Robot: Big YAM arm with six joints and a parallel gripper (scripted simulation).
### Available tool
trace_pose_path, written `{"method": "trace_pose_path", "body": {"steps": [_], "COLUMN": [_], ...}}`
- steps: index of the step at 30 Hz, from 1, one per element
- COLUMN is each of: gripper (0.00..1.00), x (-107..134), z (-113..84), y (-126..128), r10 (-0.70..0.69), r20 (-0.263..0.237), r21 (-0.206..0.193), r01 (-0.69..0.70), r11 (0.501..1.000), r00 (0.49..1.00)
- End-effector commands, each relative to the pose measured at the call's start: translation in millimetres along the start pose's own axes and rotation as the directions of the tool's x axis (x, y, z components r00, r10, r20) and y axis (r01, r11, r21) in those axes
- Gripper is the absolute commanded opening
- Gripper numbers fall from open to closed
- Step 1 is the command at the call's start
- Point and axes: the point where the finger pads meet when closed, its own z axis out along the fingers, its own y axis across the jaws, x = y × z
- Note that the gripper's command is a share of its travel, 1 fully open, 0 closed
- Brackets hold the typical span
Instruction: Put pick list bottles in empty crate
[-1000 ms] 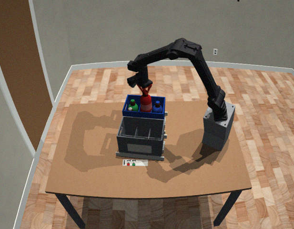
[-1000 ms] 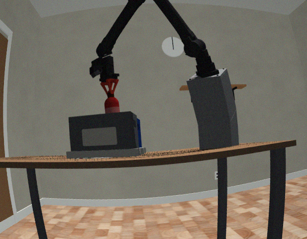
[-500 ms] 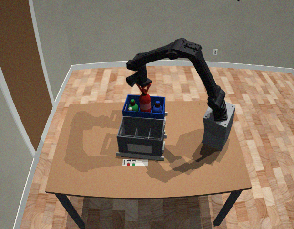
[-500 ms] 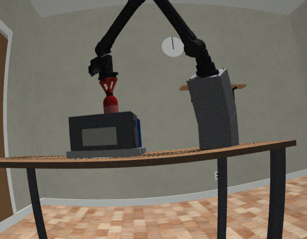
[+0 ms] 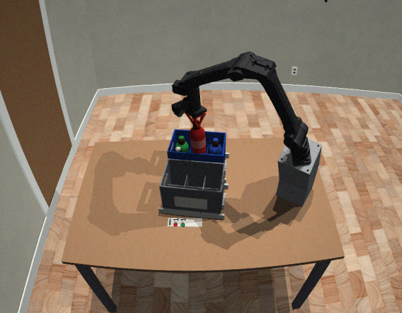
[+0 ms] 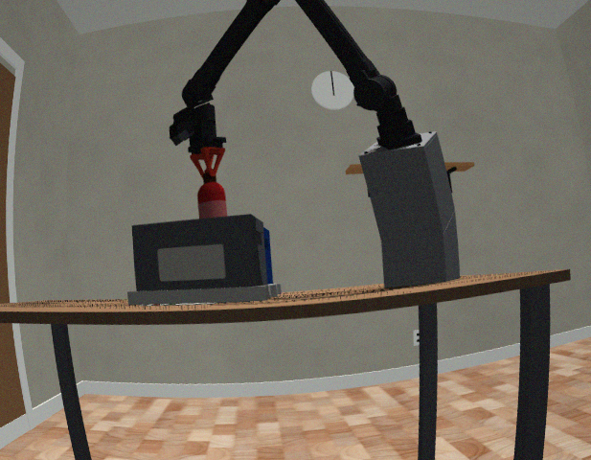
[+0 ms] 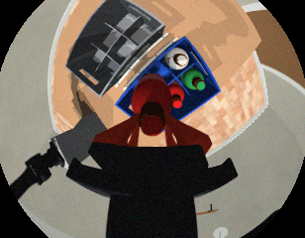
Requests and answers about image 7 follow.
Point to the blue crate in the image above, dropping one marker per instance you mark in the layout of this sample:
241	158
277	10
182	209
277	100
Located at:
191	102

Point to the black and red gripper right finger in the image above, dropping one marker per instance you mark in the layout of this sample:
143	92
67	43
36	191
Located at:
184	134

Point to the dark grey crate with dividers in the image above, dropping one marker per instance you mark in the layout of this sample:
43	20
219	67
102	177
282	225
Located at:
101	59

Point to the green bottle with pale green label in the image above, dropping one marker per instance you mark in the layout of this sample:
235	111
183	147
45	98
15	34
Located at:
193	79

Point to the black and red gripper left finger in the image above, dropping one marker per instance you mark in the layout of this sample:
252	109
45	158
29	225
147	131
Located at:
120	133

